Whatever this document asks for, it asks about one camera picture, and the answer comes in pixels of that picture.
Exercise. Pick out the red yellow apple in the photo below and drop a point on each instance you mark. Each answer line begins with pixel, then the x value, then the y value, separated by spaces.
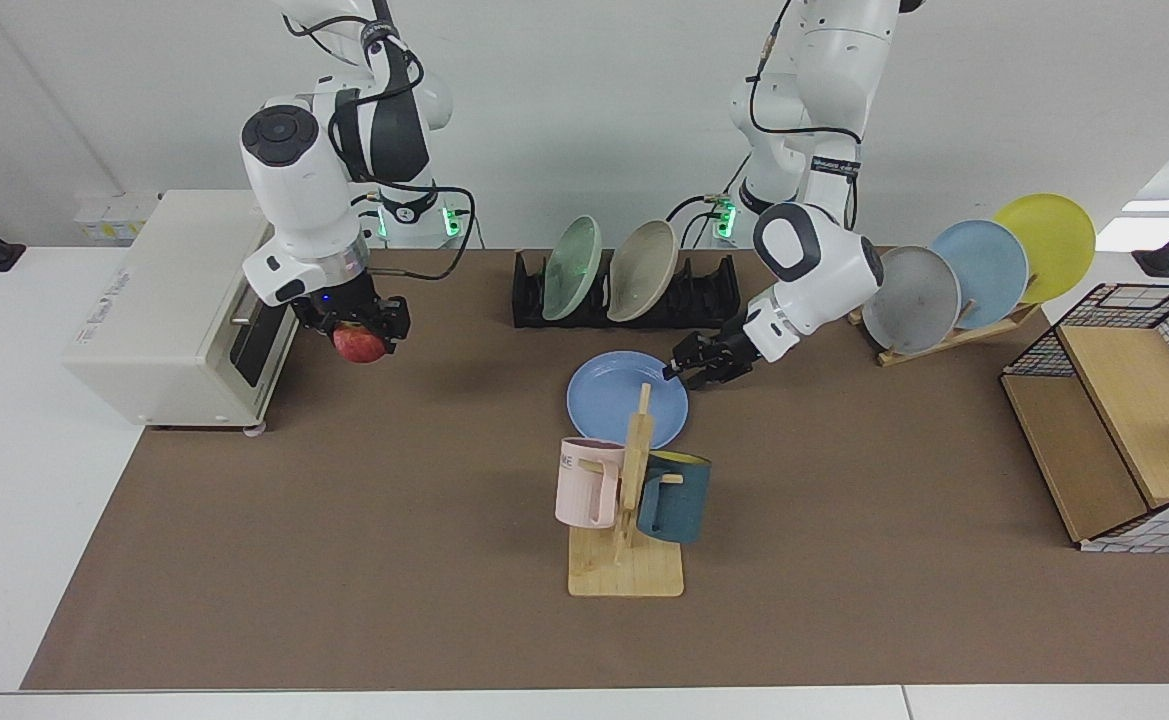
pixel 359 345

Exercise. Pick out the black dish rack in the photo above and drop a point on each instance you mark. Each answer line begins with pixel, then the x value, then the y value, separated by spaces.
pixel 714 300

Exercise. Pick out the beige plate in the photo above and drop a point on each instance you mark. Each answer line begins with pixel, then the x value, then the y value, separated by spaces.
pixel 642 272

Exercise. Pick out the pale green plate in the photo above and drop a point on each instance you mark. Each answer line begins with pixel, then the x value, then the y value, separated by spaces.
pixel 572 270

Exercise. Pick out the grey plate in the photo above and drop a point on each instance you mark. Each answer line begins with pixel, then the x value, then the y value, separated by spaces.
pixel 919 300

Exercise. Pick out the wooden plate rack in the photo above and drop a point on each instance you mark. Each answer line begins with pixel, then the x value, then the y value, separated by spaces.
pixel 944 340

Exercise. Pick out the light blue plate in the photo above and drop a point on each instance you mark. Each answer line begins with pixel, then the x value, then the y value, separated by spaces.
pixel 989 265

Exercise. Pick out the yellow plate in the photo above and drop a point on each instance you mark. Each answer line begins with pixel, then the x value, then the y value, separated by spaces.
pixel 1054 240

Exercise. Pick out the dark blue cup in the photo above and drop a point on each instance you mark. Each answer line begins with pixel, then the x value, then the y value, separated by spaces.
pixel 684 505

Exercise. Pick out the pink cup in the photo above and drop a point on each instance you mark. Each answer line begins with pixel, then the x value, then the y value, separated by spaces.
pixel 579 490

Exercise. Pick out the pale toaster oven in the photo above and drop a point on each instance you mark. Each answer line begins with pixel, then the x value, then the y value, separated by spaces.
pixel 164 330

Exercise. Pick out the wooden cup stand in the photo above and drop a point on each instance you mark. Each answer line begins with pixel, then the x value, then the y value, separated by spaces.
pixel 624 575

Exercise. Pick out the brown table cloth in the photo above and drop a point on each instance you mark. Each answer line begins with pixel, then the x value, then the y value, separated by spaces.
pixel 344 550

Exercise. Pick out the small white boxes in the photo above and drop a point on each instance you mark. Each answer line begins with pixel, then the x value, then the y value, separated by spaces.
pixel 104 225

